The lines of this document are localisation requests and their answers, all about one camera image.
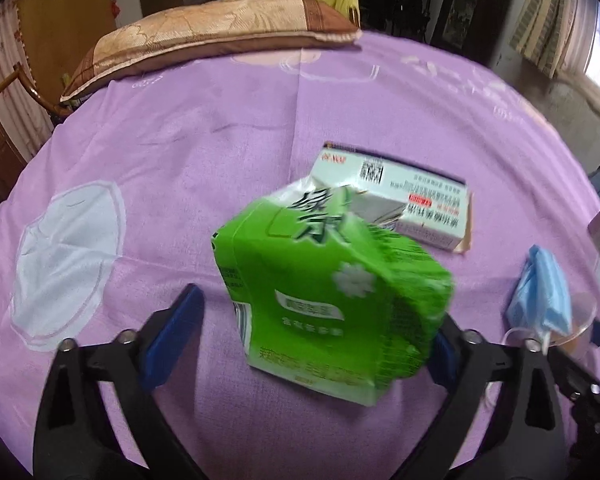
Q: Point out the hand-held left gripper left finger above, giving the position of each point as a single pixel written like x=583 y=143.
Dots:
x=172 y=332

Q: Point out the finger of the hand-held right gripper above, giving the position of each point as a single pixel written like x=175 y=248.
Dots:
x=575 y=372

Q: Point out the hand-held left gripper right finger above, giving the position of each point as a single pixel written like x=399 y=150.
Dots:
x=441 y=360

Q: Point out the green drink carton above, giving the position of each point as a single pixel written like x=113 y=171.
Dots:
x=325 y=305

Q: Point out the clear plastic lid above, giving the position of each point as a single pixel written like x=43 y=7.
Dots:
x=582 y=310

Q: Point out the blue face mask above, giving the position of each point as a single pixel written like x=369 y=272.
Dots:
x=542 y=290

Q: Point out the purple bedsheet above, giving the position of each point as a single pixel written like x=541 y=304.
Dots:
x=180 y=185

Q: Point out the white medicine box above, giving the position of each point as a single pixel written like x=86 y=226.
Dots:
x=415 y=195

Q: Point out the wooden chair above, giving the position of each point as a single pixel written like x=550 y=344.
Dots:
x=5 y=125

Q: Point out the brown patterned pillow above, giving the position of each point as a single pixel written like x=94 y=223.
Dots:
x=205 y=30

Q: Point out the white patterned cloth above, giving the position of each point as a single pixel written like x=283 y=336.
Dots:
x=5 y=55

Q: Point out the orange wooden wardrobe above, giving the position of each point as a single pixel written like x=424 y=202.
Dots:
x=65 y=20

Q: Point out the checked curtain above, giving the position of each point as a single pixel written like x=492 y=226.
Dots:
x=550 y=15

